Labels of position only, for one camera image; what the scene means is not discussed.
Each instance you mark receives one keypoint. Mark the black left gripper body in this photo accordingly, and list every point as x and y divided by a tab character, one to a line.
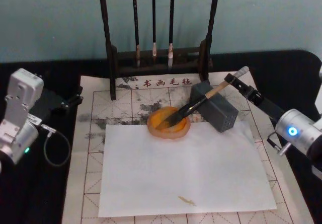
50	102

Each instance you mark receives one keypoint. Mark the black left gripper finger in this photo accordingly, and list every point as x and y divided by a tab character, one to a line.
78	91
75	101

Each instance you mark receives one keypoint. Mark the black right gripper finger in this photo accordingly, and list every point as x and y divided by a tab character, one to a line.
249	93
236	81

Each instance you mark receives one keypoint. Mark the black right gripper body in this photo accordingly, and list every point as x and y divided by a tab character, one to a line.
269	107

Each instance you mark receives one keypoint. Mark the large bamboo calligraphy brush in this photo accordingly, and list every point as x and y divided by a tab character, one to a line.
198	104

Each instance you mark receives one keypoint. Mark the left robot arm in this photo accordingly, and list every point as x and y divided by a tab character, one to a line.
15	133

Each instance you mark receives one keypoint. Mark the grey perforated brush holder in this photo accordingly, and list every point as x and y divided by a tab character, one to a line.
221	113

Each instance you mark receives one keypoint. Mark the dark wooden brush rack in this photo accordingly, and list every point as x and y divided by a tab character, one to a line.
110	65

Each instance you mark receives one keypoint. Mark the gridded calligraphy felt mat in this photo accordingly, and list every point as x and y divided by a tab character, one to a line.
85	183

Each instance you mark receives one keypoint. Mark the hanging brush with white tip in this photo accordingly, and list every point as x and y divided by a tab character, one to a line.
171	20

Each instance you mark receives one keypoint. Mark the orange ink dish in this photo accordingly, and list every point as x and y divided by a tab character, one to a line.
161	131

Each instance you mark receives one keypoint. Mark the hanging brush with brown ferrule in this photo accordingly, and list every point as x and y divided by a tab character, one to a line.
136	20

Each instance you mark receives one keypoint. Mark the black table cloth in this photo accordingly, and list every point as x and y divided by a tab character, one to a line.
37	196

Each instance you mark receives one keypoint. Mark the thin hanging black brush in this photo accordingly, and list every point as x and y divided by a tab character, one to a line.
153	15

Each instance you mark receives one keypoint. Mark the white paper sheet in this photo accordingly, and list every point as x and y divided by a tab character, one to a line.
176	171

